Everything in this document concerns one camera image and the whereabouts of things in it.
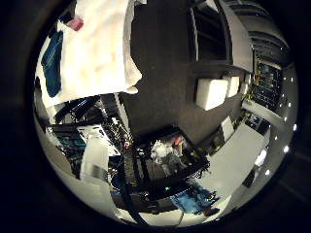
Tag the small white box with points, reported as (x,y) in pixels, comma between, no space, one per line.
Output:
(234,86)

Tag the large white box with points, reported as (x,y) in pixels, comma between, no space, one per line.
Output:
(210,93)

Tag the blue cloth with striped edge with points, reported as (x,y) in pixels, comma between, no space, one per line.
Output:
(51,64)

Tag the black frame cart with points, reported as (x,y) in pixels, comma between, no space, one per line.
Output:
(175,174)

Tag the dark equipment rack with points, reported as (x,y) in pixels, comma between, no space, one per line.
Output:
(267,84)

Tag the computer monitor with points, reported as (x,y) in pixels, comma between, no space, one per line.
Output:
(69,141)

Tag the clear plastic packaging bag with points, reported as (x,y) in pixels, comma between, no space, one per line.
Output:
(76,23)

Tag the person in blue jeans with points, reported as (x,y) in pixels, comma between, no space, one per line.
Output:
(191,199)

